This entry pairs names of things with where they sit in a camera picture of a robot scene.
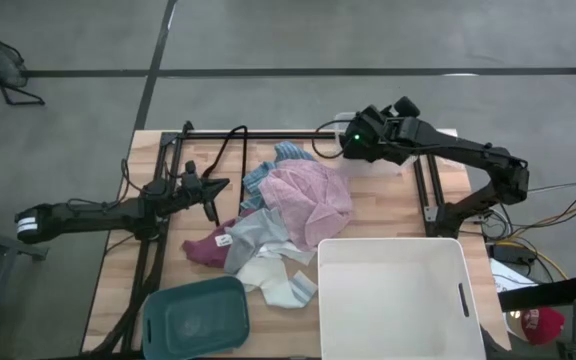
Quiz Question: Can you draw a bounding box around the maroon cloth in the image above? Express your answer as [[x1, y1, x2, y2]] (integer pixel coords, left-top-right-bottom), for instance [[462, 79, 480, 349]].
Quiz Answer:
[[181, 208, 257, 269]]

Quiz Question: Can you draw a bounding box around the grey cable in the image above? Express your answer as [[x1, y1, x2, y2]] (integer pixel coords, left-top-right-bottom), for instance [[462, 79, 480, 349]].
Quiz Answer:
[[526, 178, 576, 194]]

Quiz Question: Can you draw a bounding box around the light blue cloth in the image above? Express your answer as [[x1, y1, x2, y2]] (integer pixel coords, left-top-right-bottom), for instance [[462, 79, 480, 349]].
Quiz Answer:
[[240, 140, 317, 211]]

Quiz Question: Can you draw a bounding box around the black power adapter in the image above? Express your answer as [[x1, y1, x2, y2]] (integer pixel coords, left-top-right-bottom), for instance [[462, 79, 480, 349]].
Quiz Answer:
[[491, 242, 538, 265]]

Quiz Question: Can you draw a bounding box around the pink cloth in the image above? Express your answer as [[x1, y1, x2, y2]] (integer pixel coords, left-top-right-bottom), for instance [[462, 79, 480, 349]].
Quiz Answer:
[[257, 158, 354, 252]]

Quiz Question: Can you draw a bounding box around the white woven plastic basket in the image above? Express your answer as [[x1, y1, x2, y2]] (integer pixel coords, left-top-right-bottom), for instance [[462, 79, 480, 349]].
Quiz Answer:
[[316, 236, 488, 360]]

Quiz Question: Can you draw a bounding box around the white sock with striped cuff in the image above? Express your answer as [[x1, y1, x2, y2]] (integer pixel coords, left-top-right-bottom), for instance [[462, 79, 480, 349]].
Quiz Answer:
[[235, 255, 319, 310]]

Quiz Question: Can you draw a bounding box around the grey cloth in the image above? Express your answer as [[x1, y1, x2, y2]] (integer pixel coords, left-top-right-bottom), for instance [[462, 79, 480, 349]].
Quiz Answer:
[[223, 207, 292, 275]]

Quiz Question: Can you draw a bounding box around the black aluminium table frame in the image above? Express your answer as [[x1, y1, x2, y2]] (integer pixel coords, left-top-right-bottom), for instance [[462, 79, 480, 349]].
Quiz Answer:
[[117, 119, 452, 357]]

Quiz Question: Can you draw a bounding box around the teal plastic basket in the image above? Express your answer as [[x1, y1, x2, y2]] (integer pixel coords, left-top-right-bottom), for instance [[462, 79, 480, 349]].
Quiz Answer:
[[141, 275, 252, 360]]

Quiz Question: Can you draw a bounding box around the white and grey sock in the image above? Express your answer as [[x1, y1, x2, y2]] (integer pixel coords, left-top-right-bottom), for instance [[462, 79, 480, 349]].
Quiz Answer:
[[255, 239, 318, 266]]

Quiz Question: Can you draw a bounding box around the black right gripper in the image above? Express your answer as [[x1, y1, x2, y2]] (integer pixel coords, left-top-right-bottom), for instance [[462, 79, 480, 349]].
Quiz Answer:
[[340, 103, 422, 166]]

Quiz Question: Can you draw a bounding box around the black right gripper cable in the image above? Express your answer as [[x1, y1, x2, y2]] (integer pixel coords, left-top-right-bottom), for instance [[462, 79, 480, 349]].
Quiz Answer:
[[310, 118, 354, 160]]

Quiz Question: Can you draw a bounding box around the orange cable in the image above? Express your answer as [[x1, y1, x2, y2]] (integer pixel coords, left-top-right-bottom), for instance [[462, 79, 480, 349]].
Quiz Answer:
[[512, 197, 576, 236]]

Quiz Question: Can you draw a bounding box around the red cap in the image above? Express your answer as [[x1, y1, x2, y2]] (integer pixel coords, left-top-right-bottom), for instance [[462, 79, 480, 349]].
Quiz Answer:
[[520, 306, 567, 346]]

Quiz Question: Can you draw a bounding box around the black cable loop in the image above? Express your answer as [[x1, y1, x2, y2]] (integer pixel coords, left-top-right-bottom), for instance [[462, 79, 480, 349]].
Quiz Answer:
[[201, 124, 249, 211]]

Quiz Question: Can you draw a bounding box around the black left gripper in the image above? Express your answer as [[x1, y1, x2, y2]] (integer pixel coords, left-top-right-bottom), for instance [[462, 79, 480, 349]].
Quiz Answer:
[[165, 173, 231, 224]]

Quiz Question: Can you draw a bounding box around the white paper sheet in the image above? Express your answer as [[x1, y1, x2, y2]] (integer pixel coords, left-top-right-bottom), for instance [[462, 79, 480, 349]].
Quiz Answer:
[[489, 258, 539, 294]]

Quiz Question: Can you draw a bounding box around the clear plastic container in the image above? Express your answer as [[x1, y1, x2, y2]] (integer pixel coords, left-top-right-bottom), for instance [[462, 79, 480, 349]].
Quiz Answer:
[[332, 112, 419, 177]]

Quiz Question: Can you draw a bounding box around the black beam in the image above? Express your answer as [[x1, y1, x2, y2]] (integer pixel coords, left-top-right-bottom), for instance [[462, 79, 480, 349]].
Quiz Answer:
[[497, 273, 576, 313]]

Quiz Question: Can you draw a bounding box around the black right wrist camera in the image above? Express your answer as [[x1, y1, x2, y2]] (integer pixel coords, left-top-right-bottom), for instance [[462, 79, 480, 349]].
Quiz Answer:
[[391, 96, 422, 120]]

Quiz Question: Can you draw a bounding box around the yellow cable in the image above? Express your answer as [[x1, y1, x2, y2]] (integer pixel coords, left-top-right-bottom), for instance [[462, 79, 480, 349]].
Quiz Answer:
[[497, 239, 569, 281]]

